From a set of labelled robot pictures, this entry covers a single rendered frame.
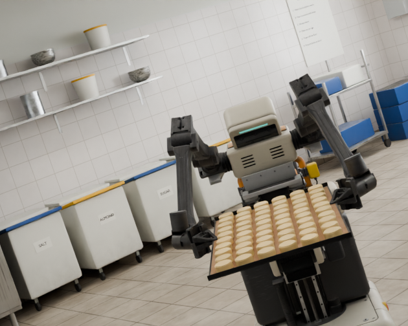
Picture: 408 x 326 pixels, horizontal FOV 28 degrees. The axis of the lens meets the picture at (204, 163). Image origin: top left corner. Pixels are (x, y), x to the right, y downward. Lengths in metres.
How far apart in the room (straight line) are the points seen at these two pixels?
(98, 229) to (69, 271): 0.45
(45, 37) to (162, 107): 1.41
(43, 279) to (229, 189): 2.07
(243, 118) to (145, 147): 5.00
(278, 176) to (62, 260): 4.01
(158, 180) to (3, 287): 1.81
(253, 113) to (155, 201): 4.29
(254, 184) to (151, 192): 4.19
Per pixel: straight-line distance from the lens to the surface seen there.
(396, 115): 9.51
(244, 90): 9.00
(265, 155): 3.36
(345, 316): 3.68
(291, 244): 2.20
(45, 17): 8.03
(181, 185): 2.81
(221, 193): 7.90
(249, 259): 2.21
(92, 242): 7.21
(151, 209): 7.49
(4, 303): 6.68
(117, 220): 7.33
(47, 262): 7.06
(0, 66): 7.50
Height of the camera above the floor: 1.52
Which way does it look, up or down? 6 degrees down
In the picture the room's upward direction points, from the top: 19 degrees counter-clockwise
